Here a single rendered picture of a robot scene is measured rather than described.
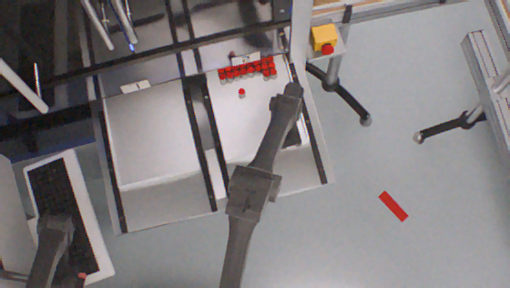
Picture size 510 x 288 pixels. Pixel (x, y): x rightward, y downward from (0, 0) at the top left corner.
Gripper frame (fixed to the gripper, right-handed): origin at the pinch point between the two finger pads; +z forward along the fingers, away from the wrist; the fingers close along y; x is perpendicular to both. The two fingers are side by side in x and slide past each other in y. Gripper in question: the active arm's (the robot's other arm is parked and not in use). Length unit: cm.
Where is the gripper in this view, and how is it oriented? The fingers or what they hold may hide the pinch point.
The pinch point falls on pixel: (287, 142)
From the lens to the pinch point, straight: 200.4
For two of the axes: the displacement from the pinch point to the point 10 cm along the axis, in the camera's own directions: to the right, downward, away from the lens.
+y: -2.3, -8.8, 4.1
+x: -9.7, 2.4, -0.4
